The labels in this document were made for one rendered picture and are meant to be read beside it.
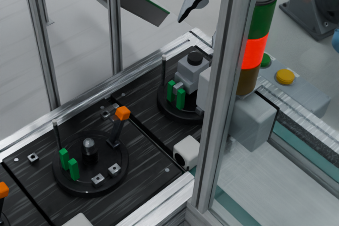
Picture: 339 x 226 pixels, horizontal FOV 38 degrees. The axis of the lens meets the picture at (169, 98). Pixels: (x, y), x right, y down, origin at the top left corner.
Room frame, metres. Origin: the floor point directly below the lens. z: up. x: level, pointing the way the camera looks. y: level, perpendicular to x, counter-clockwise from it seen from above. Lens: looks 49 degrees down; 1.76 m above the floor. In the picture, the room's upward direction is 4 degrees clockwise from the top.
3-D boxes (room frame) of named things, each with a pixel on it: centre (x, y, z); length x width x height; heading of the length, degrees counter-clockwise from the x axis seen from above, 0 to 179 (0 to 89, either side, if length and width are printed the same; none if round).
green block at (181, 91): (0.65, -0.02, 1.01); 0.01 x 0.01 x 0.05; 45
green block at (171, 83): (0.67, 0.00, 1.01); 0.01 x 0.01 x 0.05; 45
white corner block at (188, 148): (0.56, -0.04, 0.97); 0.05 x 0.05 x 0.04; 45
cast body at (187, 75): (0.69, -0.04, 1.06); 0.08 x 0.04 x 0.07; 137
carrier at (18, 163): (0.52, 0.14, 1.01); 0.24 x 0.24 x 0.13; 45
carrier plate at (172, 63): (0.70, -0.04, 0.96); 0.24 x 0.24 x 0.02; 45
